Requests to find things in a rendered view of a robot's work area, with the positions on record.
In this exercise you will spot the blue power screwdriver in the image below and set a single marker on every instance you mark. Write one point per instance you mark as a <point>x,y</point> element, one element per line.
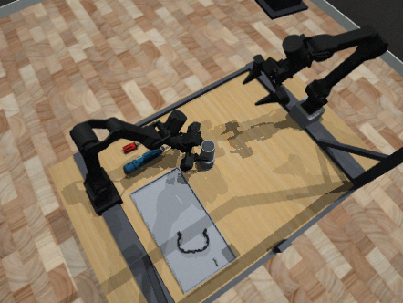
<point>143,159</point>

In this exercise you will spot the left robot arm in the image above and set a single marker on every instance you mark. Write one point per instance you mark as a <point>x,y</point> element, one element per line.
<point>88,143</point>

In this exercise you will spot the red hand screwdriver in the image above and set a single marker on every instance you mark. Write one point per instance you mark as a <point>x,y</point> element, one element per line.
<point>130,147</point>

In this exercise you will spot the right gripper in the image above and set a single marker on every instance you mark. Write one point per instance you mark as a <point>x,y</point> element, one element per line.
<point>280,92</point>

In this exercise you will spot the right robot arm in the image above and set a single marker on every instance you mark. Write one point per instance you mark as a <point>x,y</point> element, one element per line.
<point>370,44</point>

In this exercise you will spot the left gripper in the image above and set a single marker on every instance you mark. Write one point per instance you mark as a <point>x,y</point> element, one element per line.
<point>187,162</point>

